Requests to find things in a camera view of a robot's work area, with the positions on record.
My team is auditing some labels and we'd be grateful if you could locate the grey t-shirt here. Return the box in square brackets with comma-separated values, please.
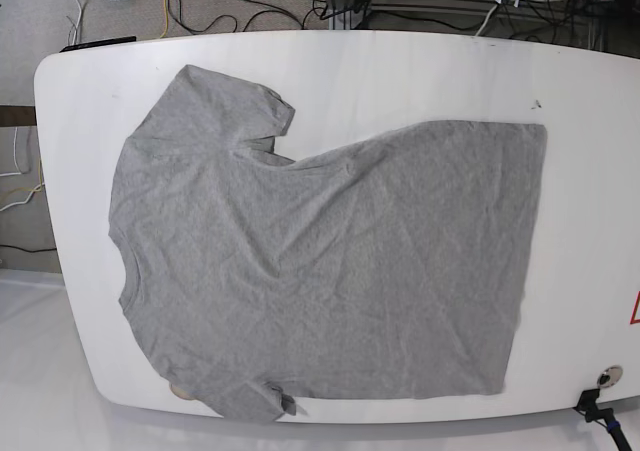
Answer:
[109, 65, 547, 422]

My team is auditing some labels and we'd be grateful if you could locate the beige table grommet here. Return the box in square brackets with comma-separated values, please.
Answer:
[169, 383, 195, 401]

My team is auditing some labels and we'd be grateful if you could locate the red warning triangle sticker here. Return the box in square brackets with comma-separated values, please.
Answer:
[630, 292, 640, 325]

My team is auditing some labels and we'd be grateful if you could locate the silver table grommet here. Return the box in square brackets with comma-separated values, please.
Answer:
[597, 365, 623, 389]

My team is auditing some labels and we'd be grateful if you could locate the yellow floor cable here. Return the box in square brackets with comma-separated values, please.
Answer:
[159, 0, 179, 39]

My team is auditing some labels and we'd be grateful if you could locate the black clamp with cable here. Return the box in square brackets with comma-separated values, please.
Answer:
[574, 389, 632, 451]

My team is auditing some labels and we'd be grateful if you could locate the white floor cable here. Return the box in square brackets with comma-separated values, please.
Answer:
[65, 0, 84, 45]

